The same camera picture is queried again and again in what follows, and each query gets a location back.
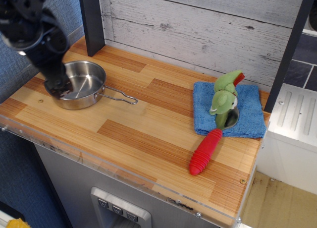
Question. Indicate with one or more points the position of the dark grey right post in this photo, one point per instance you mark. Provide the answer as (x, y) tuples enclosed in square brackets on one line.
[(294, 38)]

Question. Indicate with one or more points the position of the red handled metal spoon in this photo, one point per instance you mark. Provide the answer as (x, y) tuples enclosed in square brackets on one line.
[(204, 151)]

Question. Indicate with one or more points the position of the white ribbed box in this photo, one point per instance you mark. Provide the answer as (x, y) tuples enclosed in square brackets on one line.
[(289, 150)]

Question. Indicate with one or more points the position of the small steel pot with handle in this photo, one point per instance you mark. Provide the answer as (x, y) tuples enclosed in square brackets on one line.
[(88, 80)]

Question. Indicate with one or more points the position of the dark grey post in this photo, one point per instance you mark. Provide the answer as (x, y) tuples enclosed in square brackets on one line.
[(294, 38), (93, 26)]

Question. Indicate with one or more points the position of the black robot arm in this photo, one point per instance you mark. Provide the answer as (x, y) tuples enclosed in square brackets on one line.
[(30, 28)]

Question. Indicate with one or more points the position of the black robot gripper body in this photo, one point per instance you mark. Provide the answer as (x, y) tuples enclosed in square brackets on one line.
[(47, 54)]

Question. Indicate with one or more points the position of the green plush toy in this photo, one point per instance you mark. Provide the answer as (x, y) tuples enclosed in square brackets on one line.
[(225, 93)]

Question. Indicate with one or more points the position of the blue folded cloth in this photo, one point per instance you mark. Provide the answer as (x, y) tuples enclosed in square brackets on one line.
[(251, 118)]

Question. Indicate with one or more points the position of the yellow black object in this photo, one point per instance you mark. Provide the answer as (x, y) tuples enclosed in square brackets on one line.
[(7, 221)]

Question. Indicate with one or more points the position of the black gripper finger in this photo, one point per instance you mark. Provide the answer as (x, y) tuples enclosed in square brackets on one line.
[(60, 89)]

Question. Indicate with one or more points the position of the grey dispenser button panel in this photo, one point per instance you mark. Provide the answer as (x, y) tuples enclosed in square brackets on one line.
[(114, 212)]

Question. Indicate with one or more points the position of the dark grey left post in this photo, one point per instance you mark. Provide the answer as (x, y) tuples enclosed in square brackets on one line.
[(93, 26)]

